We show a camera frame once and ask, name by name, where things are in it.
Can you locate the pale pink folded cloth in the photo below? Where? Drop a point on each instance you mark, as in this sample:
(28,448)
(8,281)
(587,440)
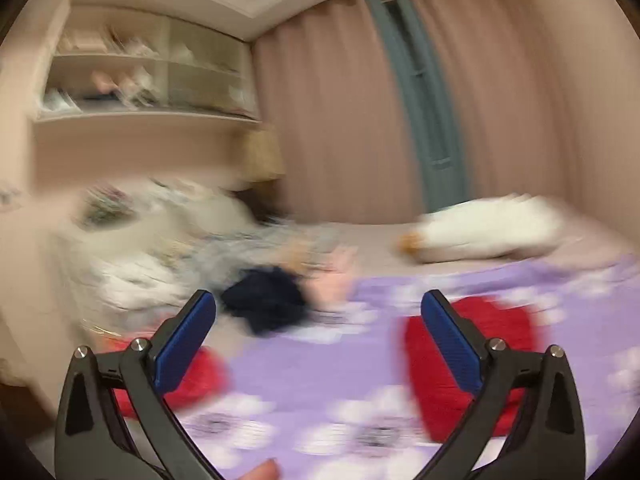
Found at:
(380,245)

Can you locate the white puffer jacket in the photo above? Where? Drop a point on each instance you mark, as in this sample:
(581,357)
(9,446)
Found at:
(485,235)

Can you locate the red down jacket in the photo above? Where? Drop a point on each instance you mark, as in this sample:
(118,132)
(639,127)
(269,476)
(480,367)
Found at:
(505,330)
(205,380)

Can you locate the person's left hand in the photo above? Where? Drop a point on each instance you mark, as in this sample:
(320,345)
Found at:
(260,472)

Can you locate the pink garment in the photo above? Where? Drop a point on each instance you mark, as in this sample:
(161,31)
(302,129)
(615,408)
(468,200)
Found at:
(330,285)

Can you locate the white wall shelf cabinet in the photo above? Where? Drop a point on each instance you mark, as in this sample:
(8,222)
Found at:
(150,65)

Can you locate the pleated beige lamp shade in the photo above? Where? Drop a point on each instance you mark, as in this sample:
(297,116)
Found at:
(262,157)

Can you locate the brown patterned clothes pile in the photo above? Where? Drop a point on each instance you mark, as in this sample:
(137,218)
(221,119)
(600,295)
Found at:
(107,207)

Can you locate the folded white clothes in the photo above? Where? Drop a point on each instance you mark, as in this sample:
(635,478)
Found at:
(135,275)

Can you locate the blue-grey curtain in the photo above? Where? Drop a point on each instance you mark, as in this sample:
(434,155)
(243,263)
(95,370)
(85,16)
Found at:
(425,110)

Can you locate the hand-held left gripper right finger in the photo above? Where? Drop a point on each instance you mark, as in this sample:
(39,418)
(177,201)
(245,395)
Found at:
(450,340)

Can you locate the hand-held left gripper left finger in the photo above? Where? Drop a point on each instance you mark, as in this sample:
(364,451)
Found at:
(185,340)

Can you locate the pink curtain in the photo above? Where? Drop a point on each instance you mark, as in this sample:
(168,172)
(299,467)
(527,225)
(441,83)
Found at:
(500,100)
(330,120)

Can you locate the dark navy garment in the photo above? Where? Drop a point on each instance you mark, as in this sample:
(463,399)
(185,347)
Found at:
(265,300)

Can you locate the purple floral blanket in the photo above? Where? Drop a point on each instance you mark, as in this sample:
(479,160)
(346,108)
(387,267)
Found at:
(310,370)

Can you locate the folded red down jacket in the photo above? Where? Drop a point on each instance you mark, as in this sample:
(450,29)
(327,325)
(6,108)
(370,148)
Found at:
(205,380)

